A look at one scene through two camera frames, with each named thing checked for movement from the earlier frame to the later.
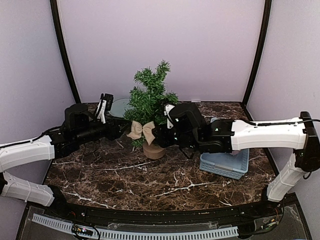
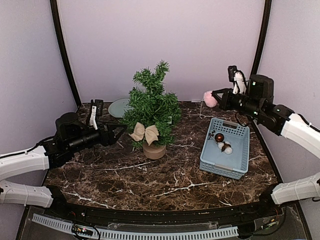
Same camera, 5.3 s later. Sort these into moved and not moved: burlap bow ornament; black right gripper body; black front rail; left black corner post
Moved: black right gripper body; burlap bow ornament
Not moved: black front rail; left black corner post
